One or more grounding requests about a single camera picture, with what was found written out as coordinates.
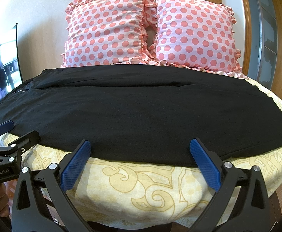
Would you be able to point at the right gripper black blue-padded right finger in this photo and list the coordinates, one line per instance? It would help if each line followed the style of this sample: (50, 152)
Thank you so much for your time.
(251, 211)

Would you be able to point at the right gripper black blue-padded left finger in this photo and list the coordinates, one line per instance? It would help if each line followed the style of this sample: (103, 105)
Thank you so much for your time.
(30, 211)

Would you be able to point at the black pants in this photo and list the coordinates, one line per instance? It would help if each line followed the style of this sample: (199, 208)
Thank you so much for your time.
(141, 113)

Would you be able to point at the person's left hand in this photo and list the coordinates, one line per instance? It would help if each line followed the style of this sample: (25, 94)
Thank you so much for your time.
(4, 199)

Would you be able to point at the black flat screen television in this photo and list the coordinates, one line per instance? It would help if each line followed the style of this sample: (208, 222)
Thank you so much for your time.
(10, 73)

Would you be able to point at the cream patterned bed blanket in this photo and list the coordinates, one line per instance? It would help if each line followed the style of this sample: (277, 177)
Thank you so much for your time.
(135, 195)

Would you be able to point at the left pink polka-dot pillow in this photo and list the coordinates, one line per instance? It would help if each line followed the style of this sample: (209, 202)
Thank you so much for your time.
(103, 32)

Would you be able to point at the pink polka-dot pillow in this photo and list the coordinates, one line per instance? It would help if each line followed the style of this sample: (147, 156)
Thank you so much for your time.
(103, 32)
(197, 34)

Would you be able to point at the wooden framed glass door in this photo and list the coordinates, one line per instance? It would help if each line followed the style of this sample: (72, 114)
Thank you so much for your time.
(263, 43)

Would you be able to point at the right pink polka-dot pillow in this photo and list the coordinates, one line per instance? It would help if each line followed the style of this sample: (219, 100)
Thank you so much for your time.
(197, 34)

